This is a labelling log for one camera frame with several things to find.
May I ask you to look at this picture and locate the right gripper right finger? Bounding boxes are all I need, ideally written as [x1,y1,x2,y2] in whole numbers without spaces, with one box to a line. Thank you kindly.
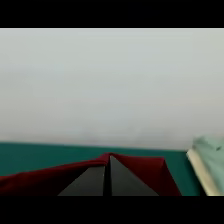
[109,155,160,197]

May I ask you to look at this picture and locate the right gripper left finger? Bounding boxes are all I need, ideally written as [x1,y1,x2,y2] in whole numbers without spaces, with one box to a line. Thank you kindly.
[57,163,106,197]

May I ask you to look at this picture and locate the red T-shirt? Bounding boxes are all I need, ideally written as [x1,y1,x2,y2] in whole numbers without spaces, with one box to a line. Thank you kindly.
[0,152,183,197]

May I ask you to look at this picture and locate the pale green garment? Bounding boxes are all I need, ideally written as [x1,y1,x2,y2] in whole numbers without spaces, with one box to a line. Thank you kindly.
[185,135,224,197]

